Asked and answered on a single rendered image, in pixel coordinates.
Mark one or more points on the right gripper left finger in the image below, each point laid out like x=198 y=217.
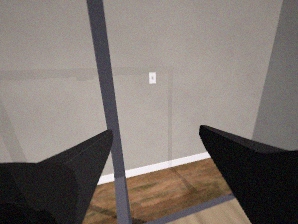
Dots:
x=59 y=189

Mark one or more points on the grey metal overhead frame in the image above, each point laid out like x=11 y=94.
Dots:
x=102 y=55

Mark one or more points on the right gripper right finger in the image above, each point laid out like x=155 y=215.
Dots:
x=263 y=178

